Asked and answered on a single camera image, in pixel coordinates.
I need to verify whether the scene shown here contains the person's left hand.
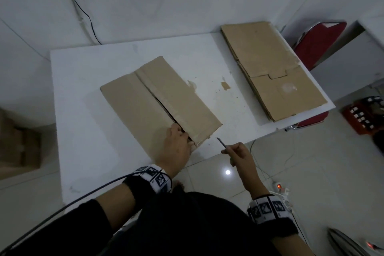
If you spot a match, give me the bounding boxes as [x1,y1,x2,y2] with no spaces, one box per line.
[163,123,196,178]

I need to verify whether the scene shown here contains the person's right hand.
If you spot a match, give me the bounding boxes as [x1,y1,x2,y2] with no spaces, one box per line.
[221,142,269,200]

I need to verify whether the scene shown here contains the small low cardboard box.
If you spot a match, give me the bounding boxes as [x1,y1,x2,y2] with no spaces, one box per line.
[221,29,275,122]
[220,21,328,123]

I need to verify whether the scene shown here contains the stack of boxes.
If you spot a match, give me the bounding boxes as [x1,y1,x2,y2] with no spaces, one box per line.
[0,107,42,172]

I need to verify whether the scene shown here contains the person's left forearm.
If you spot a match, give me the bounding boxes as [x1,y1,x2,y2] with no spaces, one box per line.
[0,183,143,256]

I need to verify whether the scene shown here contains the person's right forearm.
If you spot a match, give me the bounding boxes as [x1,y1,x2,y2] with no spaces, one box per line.
[271,233,316,256]

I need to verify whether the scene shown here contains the person's black trouser legs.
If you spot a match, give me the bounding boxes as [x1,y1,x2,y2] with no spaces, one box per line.
[99,185,282,256]

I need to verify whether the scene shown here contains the red crate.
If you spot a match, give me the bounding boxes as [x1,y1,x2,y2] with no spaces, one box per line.
[342,95,384,136]

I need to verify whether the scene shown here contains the white connector with red light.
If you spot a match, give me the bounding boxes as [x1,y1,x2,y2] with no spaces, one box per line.
[271,180,290,196]

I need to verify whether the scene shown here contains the white table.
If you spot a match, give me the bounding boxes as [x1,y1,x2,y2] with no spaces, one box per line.
[49,31,336,205]

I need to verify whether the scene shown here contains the red chair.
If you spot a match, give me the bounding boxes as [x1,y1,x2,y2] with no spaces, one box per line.
[285,20,348,132]

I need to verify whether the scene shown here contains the white side desk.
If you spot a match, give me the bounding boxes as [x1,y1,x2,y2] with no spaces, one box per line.
[310,10,384,102]

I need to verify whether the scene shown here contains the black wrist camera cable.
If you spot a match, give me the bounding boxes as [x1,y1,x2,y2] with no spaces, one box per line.
[0,173,144,256]

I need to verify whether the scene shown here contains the white wall cable conduit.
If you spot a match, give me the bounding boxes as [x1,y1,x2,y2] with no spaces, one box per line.
[51,0,96,45]

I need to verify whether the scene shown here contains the thin black wall cable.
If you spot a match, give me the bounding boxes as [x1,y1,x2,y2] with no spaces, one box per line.
[64,0,102,45]

